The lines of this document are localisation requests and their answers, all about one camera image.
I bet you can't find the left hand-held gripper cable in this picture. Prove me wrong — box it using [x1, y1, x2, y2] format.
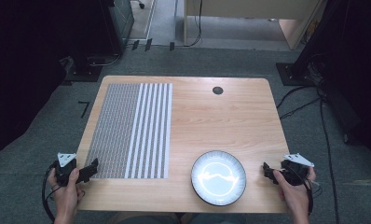
[41, 161, 62, 224]

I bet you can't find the grey striped placemat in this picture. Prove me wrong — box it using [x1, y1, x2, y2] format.
[84, 82, 173, 180]

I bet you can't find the dark green cabinet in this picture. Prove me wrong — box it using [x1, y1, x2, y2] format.
[107, 0, 135, 50]

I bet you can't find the black floor cable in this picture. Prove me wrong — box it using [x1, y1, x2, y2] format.
[279, 96, 322, 120]
[317, 90, 341, 224]
[276, 85, 320, 110]

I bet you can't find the right hand-held gripper cable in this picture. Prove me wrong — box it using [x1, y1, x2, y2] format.
[299, 172, 323, 217]

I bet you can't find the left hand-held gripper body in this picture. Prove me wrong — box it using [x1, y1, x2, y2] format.
[53, 152, 79, 188]

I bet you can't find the black metal stand base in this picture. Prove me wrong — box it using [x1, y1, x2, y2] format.
[60, 55, 104, 87]
[275, 62, 318, 87]

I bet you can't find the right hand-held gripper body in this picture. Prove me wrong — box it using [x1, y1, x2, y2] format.
[279, 152, 316, 188]

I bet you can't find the person's right hand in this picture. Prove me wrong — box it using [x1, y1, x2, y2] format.
[272, 167, 317, 217]

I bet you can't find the hand-held gripper cable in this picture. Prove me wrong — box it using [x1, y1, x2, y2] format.
[299, 172, 323, 217]
[41, 161, 62, 224]

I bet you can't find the person's left hand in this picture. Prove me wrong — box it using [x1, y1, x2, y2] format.
[47, 167, 86, 219]

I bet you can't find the black hanging cable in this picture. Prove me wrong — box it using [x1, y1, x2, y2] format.
[173, 0, 204, 49]

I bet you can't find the white plate with dark rim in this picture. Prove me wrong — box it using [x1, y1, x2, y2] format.
[190, 149, 248, 207]

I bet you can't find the dark curtain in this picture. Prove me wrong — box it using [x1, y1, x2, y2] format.
[294, 0, 371, 160]
[0, 0, 119, 169]

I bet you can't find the light wooden desk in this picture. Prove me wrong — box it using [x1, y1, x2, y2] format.
[183, 0, 327, 51]

